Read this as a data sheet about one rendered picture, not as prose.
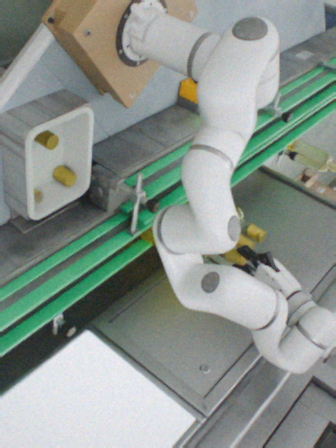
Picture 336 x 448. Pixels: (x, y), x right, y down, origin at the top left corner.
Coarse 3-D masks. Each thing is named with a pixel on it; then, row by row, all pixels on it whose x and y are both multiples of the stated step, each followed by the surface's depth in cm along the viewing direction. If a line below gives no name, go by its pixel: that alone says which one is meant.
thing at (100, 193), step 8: (96, 168) 122; (104, 168) 122; (96, 176) 122; (104, 176) 120; (112, 176) 120; (96, 184) 123; (104, 184) 120; (96, 192) 123; (104, 192) 122; (112, 192) 121; (96, 200) 126; (104, 200) 123; (112, 200) 123; (104, 208) 125; (112, 208) 125
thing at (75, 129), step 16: (80, 112) 106; (48, 128) 101; (64, 128) 115; (80, 128) 112; (32, 144) 100; (64, 144) 118; (80, 144) 115; (32, 160) 102; (48, 160) 117; (64, 160) 121; (80, 160) 117; (32, 176) 104; (48, 176) 120; (80, 176) 120; (32, 192) 107; (48, 192) 118; (64, 192) 119; (80, 192) 120; (32, 208) 109; (48, 208) 114
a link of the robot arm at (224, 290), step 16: (160, 240) 92; (160, 256) 94; (176, 256) 93; (192, 256) 95; (176, 272) 94; (192, 272) 93; (208, 272) 90; (224, 272) 88; (240, 272) 88; (176, 288) 94; (192, 288) 91; (208, 288) 88; (224, 288) 86; (240, 288) 86; (256, 288) 89; (272, 288) 94; (192, 304) 92; (208, 304) 88; (224, 304) 86; (240, 304) 87; (256, 304) 88; (272, 304) 91; (240, 320) 90; (256, 320) 90
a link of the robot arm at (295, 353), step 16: (272, 320) 91; (256, 336) 98; (272, 336) 94; (288, 336) 104; (304, 336) 101; (272, 352) 97; (288, 352) 102; (304, 352) 101; (320, 352) 101; (288, 368) 100; (304, 368) 102
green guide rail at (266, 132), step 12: (312, 96) 185; (324, 96) 185; (300, 108) 176; (312, 108) 178; (276, 120) 169; (264, 132) 161; (276, 132) 162; (252, 144) 155; (180, 180) 138; (168, 192) 134; (180, 192) 133; (132, 204) 128; (144, 204) 129; (168, 204) 129; (144, 216) 125
